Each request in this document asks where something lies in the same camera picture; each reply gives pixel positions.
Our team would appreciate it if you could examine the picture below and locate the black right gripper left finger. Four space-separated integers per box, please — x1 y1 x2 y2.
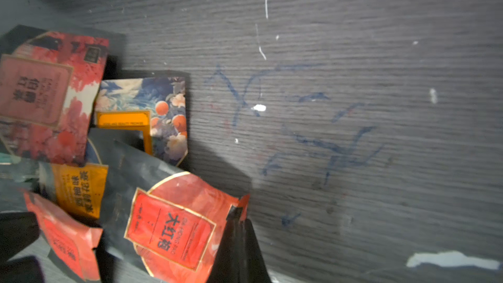
1 212 45 282

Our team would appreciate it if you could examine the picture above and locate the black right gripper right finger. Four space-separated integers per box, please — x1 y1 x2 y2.
208 208 271 283

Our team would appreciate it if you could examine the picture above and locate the red circle label tea bag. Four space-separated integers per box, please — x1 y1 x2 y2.
98 140 249 282

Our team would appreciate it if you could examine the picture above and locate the orange label blue tea bag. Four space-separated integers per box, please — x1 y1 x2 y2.
94 73 188 166

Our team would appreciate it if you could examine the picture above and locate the shiny red foil tea bag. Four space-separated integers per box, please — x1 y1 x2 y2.
23 191 103 282

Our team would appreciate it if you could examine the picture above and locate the pink label red tea bag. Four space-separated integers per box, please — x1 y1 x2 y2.
1 25 110 165

